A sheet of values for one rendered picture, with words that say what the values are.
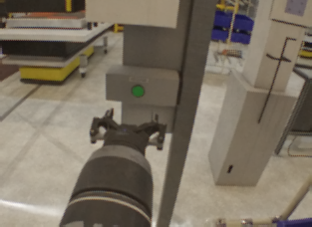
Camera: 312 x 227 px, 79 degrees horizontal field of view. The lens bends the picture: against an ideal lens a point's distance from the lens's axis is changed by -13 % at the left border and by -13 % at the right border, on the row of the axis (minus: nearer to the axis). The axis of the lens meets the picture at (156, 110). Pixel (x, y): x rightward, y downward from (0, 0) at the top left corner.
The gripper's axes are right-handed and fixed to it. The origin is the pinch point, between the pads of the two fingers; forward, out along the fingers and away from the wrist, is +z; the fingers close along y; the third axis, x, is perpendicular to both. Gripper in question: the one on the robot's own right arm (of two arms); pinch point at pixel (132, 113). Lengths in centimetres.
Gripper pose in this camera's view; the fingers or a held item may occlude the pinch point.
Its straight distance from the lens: 47.2
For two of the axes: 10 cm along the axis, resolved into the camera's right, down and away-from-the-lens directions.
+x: -0.9, 8.6, 4.9
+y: -10.0, -0.9, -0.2
